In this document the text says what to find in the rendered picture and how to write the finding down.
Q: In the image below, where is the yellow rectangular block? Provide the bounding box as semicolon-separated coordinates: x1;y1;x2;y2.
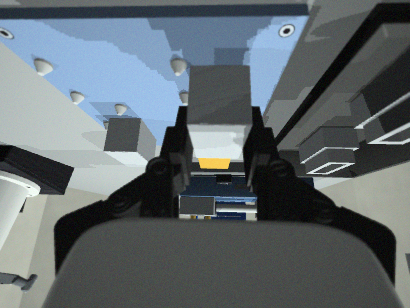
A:
198;158;230;169

